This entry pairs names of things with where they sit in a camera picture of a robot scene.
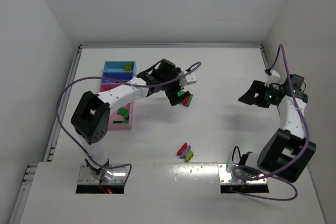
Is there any purple half round lego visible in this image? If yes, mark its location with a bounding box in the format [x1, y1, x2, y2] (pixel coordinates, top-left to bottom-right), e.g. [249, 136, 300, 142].
[181, 145, 191, 158]

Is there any upper pink bin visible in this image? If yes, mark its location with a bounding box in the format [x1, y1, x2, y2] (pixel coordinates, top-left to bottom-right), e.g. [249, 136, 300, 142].
[98, 83, 125, 95]

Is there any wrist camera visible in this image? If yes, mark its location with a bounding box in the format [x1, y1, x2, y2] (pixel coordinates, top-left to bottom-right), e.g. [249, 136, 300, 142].
[265, 69, 281, 86]
[179, 70, 197, 88]

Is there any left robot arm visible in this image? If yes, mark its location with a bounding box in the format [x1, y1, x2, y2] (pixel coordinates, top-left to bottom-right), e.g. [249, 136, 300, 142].
[71, 59, 197, 175]

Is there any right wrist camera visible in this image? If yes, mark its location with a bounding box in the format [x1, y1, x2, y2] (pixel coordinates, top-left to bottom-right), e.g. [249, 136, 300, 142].
[265, 69, 281, 86]

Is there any dark blue bin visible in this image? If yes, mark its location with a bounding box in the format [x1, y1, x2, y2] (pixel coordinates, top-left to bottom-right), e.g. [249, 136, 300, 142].
[102, 71, 135, 82]

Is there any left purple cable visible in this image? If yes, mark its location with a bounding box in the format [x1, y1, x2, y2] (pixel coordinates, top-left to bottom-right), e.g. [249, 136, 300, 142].
[56, 61, 202, 183]

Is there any lime small lego brick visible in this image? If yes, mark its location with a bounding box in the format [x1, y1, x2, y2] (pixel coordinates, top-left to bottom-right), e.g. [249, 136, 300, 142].
[185, 151, 194, 162]

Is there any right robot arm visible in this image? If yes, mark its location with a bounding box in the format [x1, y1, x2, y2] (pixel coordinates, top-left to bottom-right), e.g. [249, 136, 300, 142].
[238, 74, 308, 173]

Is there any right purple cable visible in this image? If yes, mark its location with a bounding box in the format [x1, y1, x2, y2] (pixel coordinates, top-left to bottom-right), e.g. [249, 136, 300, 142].
[231, 43, 311, 201]

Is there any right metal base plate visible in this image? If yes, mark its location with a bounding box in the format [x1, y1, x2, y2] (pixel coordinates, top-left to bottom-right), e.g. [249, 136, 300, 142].
[218, 163, 267, 186]

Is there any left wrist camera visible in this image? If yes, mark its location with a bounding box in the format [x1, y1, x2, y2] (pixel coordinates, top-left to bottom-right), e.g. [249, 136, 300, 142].
[179, 70, 197, 88]

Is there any metal base plate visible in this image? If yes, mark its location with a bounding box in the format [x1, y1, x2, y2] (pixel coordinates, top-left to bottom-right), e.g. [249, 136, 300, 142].
[218, 163, 267, 186]
[77, 164, 128, 186]

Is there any purple cable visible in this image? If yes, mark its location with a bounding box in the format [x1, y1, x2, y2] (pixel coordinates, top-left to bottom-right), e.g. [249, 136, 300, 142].
[231, 43, 311, 201]
[56, 61, 202, 183]

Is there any red half round lego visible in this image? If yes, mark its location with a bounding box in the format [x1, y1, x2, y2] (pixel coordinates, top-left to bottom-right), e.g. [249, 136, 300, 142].
[177, 142, 187, 156]

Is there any light blue bin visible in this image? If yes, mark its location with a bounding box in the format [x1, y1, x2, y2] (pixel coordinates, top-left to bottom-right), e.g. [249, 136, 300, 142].
[103, 61, 137, 73]

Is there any multicolour lego block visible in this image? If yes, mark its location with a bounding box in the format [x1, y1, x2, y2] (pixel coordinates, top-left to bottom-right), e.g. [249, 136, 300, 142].
[177, 90, 193, 107]

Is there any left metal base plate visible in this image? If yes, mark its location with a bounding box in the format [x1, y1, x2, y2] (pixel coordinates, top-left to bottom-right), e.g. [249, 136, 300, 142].
[77, 164, 128, 186]

